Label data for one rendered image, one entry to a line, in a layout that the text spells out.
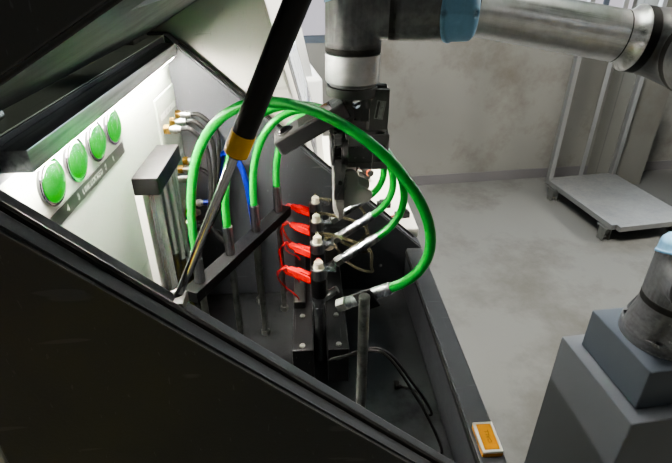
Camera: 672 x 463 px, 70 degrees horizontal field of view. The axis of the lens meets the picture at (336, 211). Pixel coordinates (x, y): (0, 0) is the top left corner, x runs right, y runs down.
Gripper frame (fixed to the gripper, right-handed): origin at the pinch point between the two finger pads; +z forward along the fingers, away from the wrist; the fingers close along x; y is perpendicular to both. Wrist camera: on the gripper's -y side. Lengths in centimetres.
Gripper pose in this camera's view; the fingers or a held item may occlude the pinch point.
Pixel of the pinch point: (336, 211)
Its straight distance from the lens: 76.1
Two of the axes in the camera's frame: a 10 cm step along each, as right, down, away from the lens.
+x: -0.6, -4.8, 8.8
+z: -0.1, 8.8, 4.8
